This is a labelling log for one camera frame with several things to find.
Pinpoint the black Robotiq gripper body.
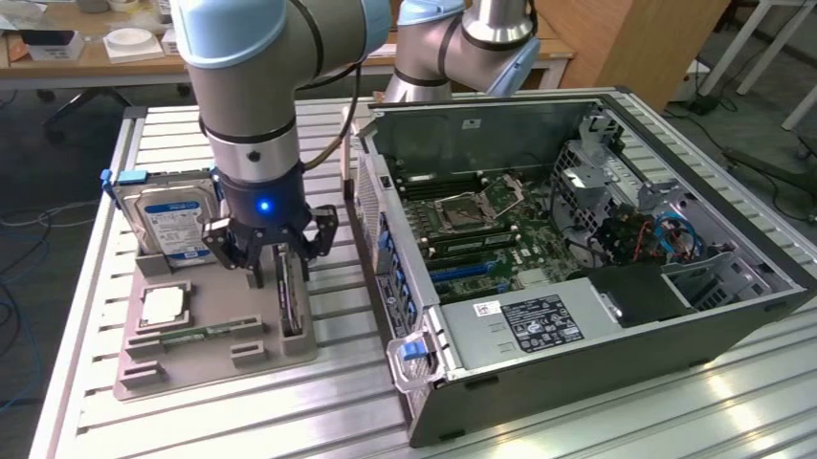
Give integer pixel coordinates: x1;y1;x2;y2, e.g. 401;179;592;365
213;163;314;252

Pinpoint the white box with black lid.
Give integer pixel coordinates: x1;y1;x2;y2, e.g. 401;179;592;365
28;29;88;62

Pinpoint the black RAM slot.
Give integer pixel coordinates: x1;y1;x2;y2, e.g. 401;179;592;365
402;184;484;200
400;172;481;188

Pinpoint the white floor cable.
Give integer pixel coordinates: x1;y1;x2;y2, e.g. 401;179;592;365
0;200;98;229

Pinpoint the wooden cabinet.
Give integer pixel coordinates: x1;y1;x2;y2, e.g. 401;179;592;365
541;0;733;114

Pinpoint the black chair base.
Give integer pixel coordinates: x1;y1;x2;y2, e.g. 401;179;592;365
38;83;193;141

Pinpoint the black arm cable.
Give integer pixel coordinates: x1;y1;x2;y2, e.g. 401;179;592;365
298;59;365;172

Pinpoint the red wire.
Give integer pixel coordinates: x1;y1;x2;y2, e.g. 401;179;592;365
630;217;658;263

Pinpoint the metal socket cover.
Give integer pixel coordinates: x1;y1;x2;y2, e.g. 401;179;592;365
482;171;532;226

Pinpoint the graphics card with black fan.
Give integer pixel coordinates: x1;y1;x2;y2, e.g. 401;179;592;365
273;241;307;337

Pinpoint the grey power supply unit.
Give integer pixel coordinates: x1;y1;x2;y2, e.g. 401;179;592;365
440;278;625;372

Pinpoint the blue case latch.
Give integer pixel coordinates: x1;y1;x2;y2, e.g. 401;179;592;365
394;337;426;361

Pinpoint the white round container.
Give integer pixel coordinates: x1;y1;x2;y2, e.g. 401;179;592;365
102;27;166;64

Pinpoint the green RAM stick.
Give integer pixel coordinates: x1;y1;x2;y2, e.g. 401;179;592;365
157;320;238;343

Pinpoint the black open PC case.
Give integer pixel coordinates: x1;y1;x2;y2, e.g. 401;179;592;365
339;93;817;449

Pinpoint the hard disk in blue carrier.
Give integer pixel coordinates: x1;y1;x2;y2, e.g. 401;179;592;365
100;164;225;268

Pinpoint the blue floor cable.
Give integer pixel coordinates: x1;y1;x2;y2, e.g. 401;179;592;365
0;224;54;412

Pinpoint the white table frame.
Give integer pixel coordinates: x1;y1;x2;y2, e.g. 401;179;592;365
699;0;817;131

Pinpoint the blue wire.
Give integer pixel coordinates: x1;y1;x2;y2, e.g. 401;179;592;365
657;209;708;262

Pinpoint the black floor stand base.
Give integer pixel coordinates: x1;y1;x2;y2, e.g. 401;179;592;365
724;138;817;192

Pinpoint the silver disk bay cage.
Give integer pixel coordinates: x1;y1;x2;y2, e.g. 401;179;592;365
548;138;640;230

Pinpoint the silver CPU chip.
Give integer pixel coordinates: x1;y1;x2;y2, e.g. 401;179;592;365
139;286;190;323

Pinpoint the black plastic shroud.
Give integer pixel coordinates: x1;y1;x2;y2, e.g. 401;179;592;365
584;262;697;329

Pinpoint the silver disk bay bracket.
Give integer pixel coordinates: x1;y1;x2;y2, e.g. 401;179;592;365
660;251;773;312

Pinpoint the RAM stick with white label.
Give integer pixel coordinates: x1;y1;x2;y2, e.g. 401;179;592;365
428;232;518;254

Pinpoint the CPU socket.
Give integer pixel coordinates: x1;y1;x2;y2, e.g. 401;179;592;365
433;193;497;235

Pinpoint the white wall device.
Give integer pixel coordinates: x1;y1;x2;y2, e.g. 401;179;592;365
676;59;715;104

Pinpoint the blue expansion slot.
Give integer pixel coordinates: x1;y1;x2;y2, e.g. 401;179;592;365
428;260;504;286

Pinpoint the green motherboard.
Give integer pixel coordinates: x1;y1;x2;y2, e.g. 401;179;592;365
394;162;582;305

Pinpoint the wooden desk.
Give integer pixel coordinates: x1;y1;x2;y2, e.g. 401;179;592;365
0;0;576;104

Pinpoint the grey parts rack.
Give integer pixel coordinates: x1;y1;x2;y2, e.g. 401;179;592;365
111;238;321;402

